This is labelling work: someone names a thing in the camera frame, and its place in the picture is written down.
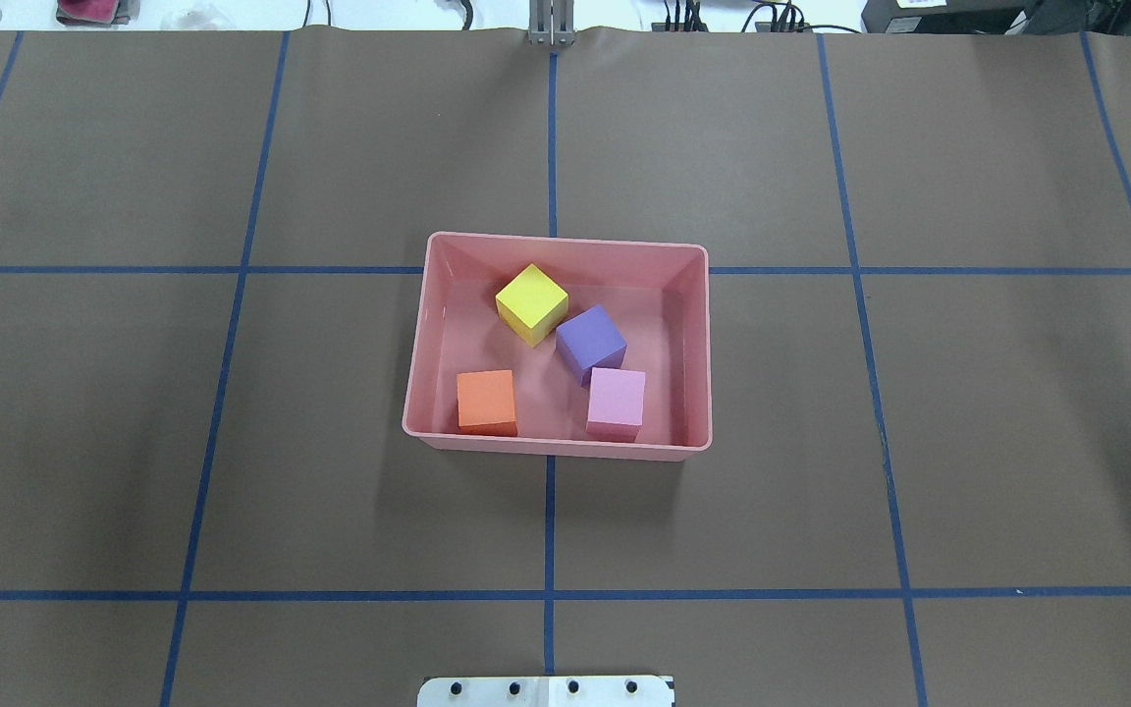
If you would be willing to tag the orange foam block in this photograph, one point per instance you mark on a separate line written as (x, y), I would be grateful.
(487, 403)

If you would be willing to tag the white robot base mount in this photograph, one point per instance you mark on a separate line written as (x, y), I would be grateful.
(586, 690)

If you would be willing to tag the brown paper table cover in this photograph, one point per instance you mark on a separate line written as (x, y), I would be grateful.
(918, 487)

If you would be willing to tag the pink foam block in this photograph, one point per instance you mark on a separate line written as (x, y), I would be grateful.
(616, 404)

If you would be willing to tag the black equipment box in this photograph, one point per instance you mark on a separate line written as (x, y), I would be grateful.
(996, 17)

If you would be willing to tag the purple foam block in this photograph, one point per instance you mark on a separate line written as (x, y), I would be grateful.
(588, 341)

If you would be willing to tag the pink plastic bin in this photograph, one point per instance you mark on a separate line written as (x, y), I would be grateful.
(658, 296)

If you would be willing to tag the yellow foam block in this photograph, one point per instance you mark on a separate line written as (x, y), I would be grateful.
(532, 304)

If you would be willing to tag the metal camera post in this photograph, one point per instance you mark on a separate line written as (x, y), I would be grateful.
(551, 23)

